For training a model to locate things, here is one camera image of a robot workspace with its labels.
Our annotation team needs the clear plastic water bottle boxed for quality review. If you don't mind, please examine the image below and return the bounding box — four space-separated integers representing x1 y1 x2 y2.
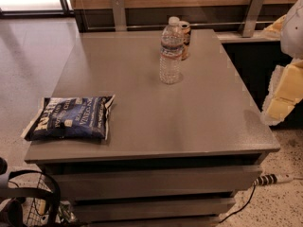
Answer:
159 16 184 84

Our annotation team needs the blue chip bag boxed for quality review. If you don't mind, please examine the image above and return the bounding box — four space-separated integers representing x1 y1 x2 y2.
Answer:
21 95 115 141

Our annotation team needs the orange soda can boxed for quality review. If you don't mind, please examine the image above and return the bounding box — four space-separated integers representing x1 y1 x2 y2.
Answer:
179 21 191 60

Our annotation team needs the horizontal metal rail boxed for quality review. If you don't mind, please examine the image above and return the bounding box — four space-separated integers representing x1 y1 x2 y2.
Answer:
85 20 274 31

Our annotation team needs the middle grey drawer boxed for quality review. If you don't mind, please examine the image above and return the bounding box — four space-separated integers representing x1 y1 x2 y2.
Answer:
73 198 235 222

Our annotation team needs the grey drawer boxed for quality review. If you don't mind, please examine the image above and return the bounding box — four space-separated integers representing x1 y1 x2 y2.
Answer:
54 166 261 201
73 198 235 222
88 217 220 227

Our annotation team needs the left metal bracket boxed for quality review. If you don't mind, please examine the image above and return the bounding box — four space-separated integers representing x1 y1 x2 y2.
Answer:
111 0 127 31

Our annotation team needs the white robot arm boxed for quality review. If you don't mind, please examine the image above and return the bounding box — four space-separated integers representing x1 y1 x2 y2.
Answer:
261 0 303 126

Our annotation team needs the top grey drawer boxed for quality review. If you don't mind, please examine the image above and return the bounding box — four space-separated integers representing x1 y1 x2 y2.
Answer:
54 166 261 201

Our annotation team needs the black wire basket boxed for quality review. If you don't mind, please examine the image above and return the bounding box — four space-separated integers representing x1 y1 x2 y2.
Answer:
22 173 61 227

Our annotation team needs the black cable with striped plug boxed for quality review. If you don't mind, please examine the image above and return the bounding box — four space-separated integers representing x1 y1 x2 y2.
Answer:
218 173 303 224

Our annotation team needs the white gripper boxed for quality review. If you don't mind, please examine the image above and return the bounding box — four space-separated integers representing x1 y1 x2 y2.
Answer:
260 59 303 126

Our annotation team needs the bottom grey drawer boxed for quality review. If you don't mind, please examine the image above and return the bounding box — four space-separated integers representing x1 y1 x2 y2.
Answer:
88 217 220 227

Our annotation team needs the right metal bracket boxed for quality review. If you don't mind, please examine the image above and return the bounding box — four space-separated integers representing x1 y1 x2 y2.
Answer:
241 0 264 38

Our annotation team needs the black strap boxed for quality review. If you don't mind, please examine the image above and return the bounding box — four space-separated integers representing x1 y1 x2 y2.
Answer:
0 169 62 227

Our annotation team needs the metal bracket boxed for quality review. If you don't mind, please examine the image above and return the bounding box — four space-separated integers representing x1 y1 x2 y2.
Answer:
241 0 264 38
111 0 127 31

